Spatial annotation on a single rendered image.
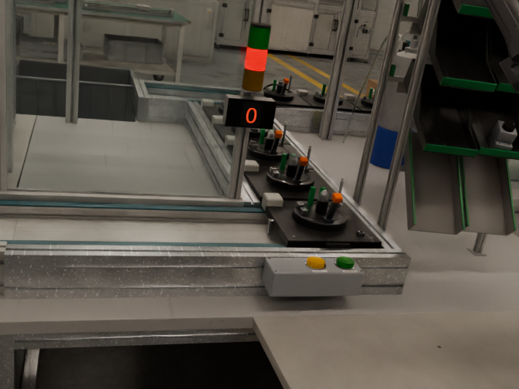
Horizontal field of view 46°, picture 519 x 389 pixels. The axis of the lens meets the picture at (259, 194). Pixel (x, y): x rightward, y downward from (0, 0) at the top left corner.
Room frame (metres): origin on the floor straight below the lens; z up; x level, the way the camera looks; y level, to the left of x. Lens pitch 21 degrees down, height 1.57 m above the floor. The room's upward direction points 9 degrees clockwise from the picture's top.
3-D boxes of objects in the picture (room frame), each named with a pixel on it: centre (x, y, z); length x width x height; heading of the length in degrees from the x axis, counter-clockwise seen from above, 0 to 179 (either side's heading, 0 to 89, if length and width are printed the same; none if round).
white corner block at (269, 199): (1.49, -0.04, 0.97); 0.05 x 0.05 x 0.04; 18
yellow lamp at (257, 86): (1.48, 0.06, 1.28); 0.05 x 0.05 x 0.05
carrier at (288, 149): (1.90, -0.01, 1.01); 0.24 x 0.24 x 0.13; 18
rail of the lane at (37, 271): (1.20, 0.06, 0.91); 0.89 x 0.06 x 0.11; 108
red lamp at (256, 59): (1.48, 0.06, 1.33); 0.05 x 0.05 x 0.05
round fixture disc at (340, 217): (1.43, -0.16, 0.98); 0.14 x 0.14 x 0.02
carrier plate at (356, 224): (1.43, -0.16, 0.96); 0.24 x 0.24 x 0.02; 18
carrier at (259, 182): (1.67, -0.08, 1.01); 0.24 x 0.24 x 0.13; 18
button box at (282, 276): (1.20, -0.14, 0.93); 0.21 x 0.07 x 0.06; 108
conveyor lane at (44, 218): (1.36, 0.13, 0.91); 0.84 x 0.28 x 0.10; 108
